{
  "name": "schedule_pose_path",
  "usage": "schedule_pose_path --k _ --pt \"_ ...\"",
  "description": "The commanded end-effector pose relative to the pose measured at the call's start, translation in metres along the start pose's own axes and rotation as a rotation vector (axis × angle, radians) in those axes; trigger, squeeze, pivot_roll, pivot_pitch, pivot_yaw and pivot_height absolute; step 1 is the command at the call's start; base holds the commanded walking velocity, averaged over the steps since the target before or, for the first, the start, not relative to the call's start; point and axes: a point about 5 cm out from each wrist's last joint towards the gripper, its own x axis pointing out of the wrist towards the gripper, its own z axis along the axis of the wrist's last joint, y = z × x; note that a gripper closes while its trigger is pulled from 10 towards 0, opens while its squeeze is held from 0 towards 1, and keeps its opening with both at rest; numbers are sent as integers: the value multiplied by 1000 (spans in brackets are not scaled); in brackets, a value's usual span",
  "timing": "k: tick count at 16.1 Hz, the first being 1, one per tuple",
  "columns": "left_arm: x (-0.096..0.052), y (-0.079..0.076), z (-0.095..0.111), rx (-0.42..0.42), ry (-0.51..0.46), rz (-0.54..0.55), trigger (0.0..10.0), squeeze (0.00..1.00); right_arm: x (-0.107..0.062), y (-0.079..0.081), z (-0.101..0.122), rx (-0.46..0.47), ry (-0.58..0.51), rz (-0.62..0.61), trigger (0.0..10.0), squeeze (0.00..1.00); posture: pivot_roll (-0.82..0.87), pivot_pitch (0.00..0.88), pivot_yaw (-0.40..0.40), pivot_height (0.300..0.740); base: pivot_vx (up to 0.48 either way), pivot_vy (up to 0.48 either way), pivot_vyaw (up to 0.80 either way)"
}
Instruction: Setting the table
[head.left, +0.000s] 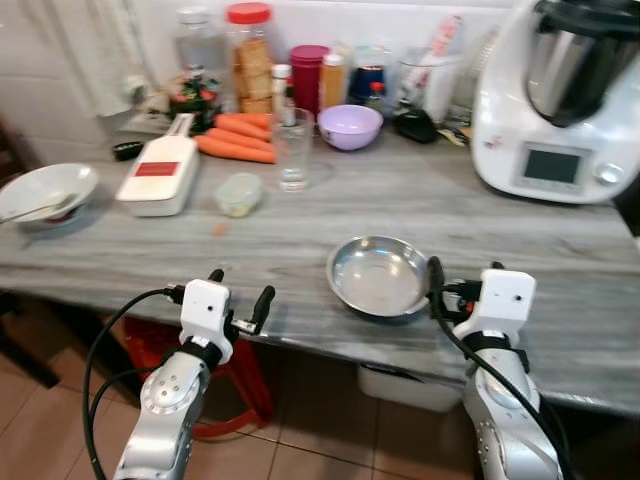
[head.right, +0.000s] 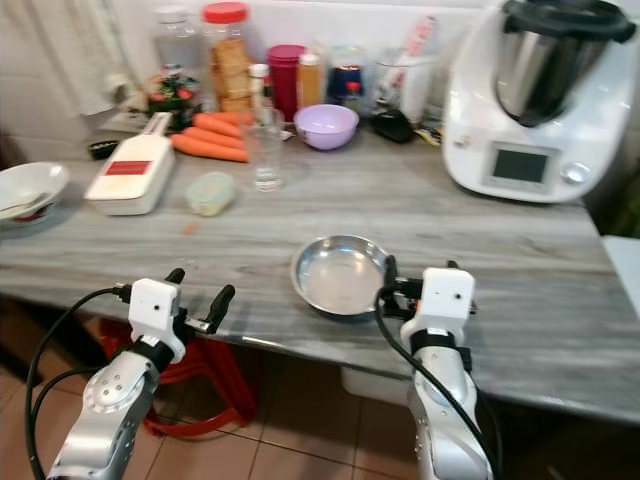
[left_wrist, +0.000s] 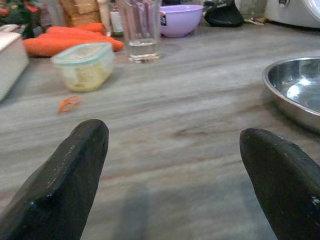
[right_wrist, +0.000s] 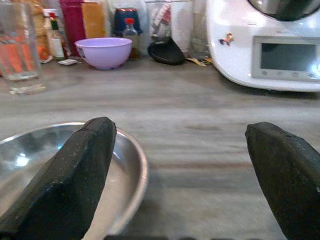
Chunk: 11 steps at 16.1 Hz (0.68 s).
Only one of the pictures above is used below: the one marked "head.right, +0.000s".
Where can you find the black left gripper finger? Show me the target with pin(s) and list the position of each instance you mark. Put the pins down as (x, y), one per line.
(176, 274)
(222, 298)

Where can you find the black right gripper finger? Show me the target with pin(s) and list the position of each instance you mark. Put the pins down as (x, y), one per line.
(390, 272)
(452, 265)

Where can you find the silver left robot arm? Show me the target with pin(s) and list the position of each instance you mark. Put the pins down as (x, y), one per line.
(110, 420)

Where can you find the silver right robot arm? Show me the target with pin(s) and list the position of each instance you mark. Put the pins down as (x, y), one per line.
(445, 430)

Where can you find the red plastic stool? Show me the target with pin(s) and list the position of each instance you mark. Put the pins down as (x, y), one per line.
(210, 372)

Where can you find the shallow steel bowl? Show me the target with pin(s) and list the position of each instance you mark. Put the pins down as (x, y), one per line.
(335, 275)

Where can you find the small clear plastic container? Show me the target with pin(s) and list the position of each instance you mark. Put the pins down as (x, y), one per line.
(210, 195)

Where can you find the white plastic bin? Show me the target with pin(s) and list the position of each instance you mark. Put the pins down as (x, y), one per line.
(370, 385)

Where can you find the white slicer with red label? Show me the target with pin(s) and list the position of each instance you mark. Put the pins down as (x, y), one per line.
(125, 185)

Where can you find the small flat black object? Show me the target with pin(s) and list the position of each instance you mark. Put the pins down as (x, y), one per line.
(104, 150)

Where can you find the rounded black object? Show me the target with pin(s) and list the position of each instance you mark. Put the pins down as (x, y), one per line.
(392, 125)

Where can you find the clear drinking glass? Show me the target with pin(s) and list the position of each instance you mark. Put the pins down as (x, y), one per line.
(266, 150)

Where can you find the white food processor steel jug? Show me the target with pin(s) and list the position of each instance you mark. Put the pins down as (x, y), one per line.
(480, 110)

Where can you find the small purple plastic bowl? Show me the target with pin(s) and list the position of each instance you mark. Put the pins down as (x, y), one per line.
(325, 128)

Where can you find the metal spoon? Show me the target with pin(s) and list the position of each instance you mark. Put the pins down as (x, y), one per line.
(25, 206)

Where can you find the white ceramic bowl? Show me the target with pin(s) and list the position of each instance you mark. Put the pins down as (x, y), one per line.
(30, 183)

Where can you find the white folding table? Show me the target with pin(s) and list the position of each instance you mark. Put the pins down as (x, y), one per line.
(624, 275)

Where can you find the red and green decoration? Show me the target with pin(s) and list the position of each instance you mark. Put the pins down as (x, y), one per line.
(172, 95)

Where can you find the white container with packets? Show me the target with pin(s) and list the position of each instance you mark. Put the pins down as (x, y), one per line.
(400, 88)

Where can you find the dark blue jar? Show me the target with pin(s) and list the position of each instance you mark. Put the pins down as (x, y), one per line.
(345, 82)

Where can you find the small white-capped bottle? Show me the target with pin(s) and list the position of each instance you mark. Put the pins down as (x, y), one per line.
(258, 85)

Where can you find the orange spice bottle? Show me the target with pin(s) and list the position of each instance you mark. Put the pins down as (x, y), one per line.
(310, 80)

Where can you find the magenta canister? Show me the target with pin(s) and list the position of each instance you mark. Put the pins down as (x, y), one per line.
(285, 80)

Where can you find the clear jar with red lid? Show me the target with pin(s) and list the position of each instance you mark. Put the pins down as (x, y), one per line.
(228, 60)

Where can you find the clear plastic bottle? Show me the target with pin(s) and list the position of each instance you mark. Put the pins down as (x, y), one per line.
(175, 45)

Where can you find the white hanging cloth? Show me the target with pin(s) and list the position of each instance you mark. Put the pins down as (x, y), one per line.
(70, 50)

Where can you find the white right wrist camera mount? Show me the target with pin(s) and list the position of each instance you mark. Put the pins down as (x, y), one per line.
(445, 295)

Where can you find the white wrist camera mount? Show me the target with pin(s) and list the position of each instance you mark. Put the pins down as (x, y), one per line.
(155, 305)
(445, 295)

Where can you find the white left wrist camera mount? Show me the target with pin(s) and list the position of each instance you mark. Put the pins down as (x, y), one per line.
(155, 305)

